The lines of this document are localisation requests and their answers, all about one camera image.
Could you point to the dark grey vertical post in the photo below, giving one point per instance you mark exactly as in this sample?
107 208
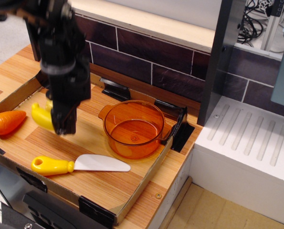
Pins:
226 35

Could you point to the brass screw in table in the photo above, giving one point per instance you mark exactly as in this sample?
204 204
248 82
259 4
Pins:
158 196

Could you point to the orange transparent plastic pot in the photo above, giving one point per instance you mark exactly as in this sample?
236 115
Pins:
135 128

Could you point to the orange toy carrot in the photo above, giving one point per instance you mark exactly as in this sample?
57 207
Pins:
10 120

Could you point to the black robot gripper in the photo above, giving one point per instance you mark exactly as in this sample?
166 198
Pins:
67 91

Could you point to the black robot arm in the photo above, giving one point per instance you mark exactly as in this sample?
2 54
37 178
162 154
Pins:
58 44

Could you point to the yellow toy banana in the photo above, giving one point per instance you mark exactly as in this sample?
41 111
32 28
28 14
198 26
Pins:
42 116

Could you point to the yellow-handled white toy knife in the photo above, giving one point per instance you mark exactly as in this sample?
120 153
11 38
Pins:
47 166

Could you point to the white ridged drain board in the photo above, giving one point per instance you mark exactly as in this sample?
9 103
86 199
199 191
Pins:
242 133

